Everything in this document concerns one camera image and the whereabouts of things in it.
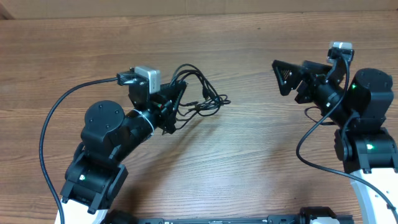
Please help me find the black right camera cable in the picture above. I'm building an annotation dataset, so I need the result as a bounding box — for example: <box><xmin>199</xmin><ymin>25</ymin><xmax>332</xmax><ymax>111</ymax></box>
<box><xmin>295</xmin><ymin>57</ymin><xmax>398</xmax><ymax>218</ymax></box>

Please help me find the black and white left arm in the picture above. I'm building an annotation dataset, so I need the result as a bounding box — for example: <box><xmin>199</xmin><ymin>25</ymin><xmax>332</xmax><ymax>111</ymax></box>
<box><xmin>55</xmin><ymin>77</ymin><xmax>187</xmax><ymax>223</ymax></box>

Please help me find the black cable bundle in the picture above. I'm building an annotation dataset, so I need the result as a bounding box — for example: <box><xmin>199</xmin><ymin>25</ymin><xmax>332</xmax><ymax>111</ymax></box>
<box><xmin>169</xmin><ymin>63</ymin><xmax>231</xmax><ymax>130</ymax></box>

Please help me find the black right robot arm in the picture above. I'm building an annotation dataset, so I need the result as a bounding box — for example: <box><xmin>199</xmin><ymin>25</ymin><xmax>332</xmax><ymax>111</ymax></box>
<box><xmin>272</xmin><ymin>57</ymin><xmax>397</xmax><ymax>223</ymax></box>

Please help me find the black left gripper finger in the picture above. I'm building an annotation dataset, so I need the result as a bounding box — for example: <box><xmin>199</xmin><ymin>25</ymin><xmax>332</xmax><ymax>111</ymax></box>
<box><xmin>161</xmin><ymin>102</ymin><xmax>177</xmax><ymax>134</ymax></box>
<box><xmin>158</xmin><ymin>81</ymin><xmax>187</xmax><ymax>103</ymax></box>

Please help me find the brown cardboard backdrop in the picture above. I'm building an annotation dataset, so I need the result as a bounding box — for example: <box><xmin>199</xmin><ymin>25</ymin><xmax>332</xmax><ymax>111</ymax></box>
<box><xmin>1</xmin><ymin>0</ymin><xmax>397</xmax><ymax>19</ymax></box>

